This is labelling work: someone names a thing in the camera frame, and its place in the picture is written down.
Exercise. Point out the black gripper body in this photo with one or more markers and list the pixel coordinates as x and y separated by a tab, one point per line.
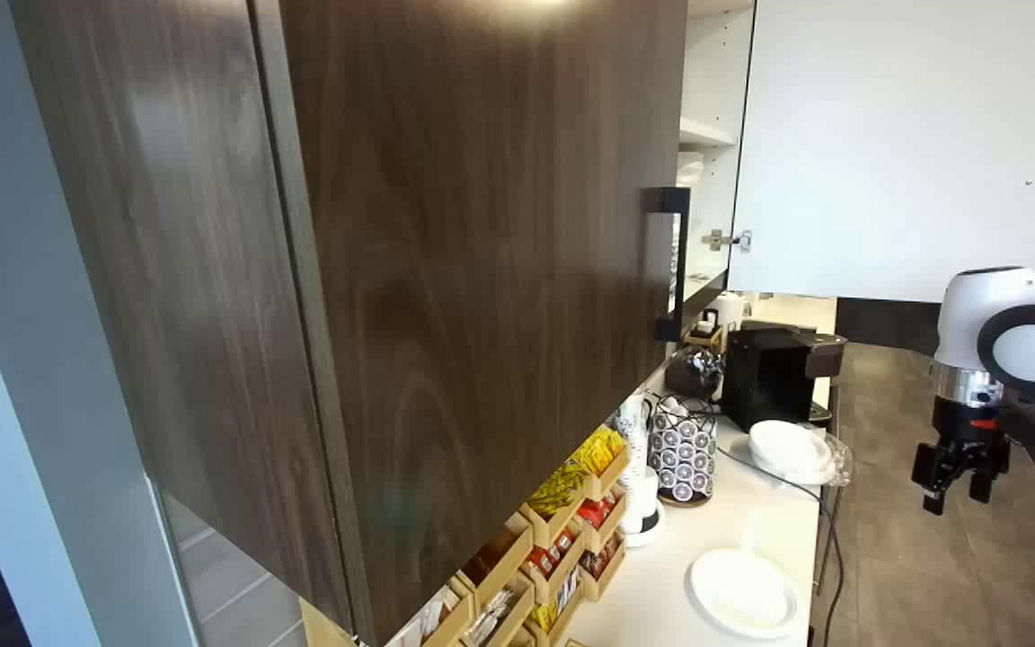
965	434

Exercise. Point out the dark wood upper cabinet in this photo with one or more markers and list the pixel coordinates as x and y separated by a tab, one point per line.
467	275

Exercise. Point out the white open cabinet door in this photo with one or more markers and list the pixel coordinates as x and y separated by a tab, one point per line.
901	144

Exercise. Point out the white paper plate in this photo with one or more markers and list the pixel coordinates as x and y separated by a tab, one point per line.
740	591

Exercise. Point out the wooden tea bag organizer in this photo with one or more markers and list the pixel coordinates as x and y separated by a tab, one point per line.
557	546

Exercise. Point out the dark metal jug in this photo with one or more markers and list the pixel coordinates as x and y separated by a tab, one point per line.
690	374

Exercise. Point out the black coffee machine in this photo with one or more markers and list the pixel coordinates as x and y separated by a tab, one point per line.
767	378

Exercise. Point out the white cabinet interior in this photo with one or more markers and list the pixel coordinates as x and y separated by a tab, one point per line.
710	74

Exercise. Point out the silver door hinge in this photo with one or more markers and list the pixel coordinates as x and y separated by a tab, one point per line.
726	240

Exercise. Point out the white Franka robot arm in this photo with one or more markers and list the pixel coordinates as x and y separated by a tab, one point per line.
1006	316

